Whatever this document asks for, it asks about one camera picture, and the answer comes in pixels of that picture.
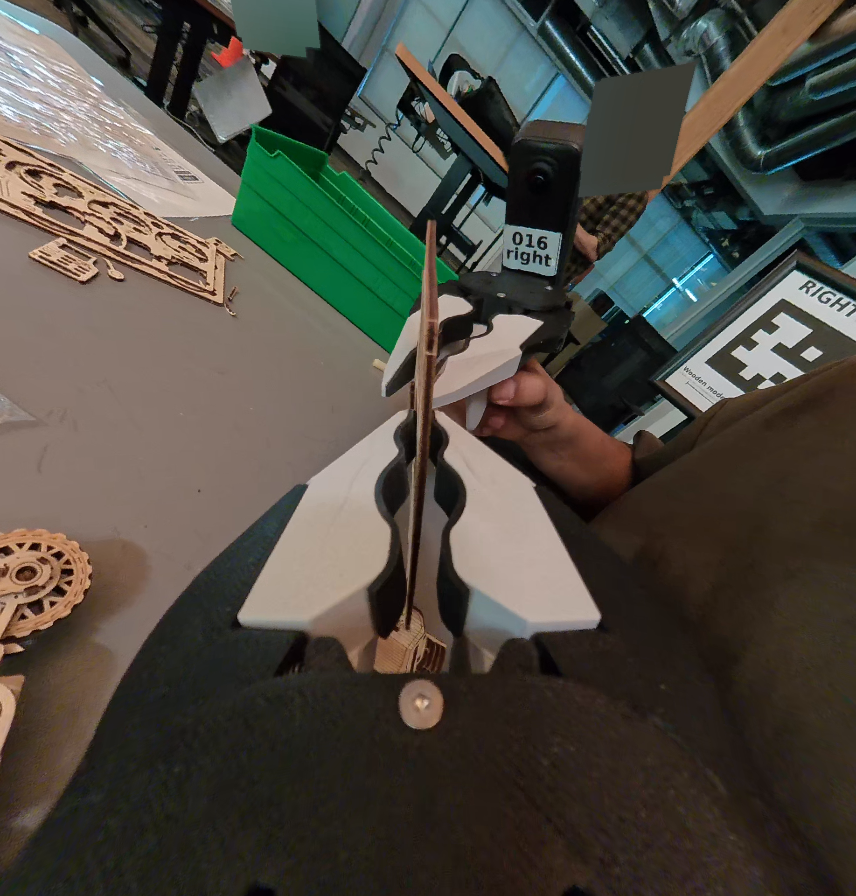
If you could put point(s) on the wooden beam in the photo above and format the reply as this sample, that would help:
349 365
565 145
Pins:
749 77

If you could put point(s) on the person's right hand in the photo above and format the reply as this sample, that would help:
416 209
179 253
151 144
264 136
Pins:
533 413

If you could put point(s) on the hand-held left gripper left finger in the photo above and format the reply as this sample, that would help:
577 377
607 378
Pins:
316 560

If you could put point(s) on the orange cone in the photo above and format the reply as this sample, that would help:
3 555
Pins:
228 52

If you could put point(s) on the silver ventilation ducts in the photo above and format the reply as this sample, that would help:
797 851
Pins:
805 126

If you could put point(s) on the small wooden chair model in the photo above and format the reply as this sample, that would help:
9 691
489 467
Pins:
400 651

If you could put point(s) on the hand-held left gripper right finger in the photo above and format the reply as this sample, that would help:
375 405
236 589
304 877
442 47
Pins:
526 560

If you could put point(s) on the framed black-white marker sign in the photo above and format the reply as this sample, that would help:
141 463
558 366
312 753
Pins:
770 336

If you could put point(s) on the plastic-wrapped instruction sheet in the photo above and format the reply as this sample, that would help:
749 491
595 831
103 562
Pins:
85 105

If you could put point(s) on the small wooden slotted piece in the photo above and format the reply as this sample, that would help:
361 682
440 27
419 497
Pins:
62 260

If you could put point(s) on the wooden gear wheel model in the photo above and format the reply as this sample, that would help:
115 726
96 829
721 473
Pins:
25 574

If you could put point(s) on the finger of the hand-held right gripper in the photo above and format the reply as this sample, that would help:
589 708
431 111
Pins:
484 357
403 357

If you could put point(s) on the wooden-top standing table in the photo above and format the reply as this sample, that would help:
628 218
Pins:
442 98

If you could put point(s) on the grey desk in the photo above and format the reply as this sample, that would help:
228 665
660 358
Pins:
190 385

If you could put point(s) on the slotted wooden puzzle sheet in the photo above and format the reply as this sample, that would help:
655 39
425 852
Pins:
422 420

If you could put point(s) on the long wooden table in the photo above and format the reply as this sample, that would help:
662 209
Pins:
176 56

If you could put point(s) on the black backpack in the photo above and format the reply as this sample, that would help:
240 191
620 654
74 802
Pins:
491 105

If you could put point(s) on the green plastic bin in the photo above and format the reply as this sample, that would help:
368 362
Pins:
302 210

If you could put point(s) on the large emptied wooden puzzle sheet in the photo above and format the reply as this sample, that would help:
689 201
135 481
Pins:
1 175

